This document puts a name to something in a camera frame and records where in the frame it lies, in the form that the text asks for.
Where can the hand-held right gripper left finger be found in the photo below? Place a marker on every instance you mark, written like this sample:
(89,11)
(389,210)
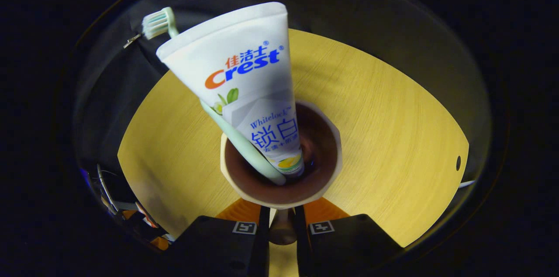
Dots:
(218,246)

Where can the black backdrop cloth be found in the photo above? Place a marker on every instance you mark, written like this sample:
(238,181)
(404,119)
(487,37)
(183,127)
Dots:
(349,6)

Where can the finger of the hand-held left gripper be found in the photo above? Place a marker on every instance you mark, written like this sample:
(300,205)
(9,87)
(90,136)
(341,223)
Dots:
(146,220)

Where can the beige cup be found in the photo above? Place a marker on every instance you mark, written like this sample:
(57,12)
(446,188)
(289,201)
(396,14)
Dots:
(323,172)

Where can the metal clip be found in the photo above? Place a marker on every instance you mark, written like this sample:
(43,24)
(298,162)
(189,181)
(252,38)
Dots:
(132,41)

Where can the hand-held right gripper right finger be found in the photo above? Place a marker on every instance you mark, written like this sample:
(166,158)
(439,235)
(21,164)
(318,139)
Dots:
(349,246)

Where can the white toothpaste tube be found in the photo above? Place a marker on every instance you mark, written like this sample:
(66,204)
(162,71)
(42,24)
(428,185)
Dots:
(244,93)

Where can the pale green toothbrush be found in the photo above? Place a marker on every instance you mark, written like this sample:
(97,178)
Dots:
(158,23)

